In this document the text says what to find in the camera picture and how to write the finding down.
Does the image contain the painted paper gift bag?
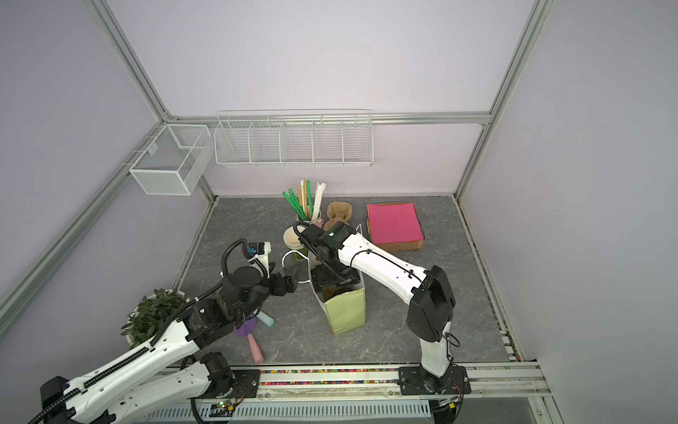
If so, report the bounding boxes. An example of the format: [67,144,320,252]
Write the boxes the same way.
[282,246,367,335]

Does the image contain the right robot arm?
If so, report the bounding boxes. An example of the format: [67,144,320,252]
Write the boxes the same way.
[292,222,471,396]

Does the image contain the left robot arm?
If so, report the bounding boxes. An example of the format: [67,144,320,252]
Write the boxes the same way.
[31,238,298,423]

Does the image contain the stack of green paper cups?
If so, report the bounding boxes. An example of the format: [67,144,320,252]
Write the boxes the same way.
[282,226,308,259]

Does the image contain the pink utensil holder cup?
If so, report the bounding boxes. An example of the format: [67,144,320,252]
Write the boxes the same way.
[297,212,324,227]

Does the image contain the cardboard cup carrier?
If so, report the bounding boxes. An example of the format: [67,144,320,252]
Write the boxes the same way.
[324,201,353,231]

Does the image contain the teal toy shovel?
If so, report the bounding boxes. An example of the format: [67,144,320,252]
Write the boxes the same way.
[256,311,275,327]

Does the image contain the purple pink toy shovel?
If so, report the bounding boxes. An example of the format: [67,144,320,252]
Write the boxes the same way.
[235,317,264,365]

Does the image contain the white wrapped straws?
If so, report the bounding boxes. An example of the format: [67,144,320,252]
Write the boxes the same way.
[313,183,327,214]

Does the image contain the green stirrer sticks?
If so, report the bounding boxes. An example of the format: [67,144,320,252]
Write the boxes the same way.
[282,190,307,221]

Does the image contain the pink napkin stack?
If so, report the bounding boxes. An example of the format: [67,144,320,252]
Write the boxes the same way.
[366,202,425,246]

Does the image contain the potted green plant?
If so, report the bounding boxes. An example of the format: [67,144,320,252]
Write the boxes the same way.
[121,289,188,348]

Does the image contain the wide white wire basket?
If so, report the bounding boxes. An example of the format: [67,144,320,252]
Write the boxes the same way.
[214,109,374,167]

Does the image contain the small white wire basket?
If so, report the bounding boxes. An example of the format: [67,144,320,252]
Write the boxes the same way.
[130,124,214,196]

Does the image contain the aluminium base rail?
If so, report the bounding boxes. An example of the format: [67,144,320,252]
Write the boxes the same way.
[102,362,552,406]

